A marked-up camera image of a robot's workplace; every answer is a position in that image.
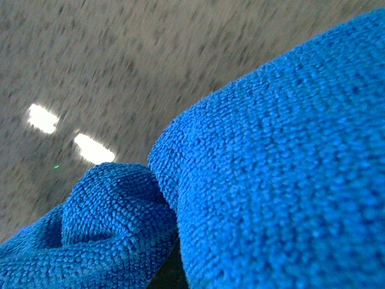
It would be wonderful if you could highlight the blue microfiber cloth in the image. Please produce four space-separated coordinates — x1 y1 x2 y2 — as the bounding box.
1 8 384 288

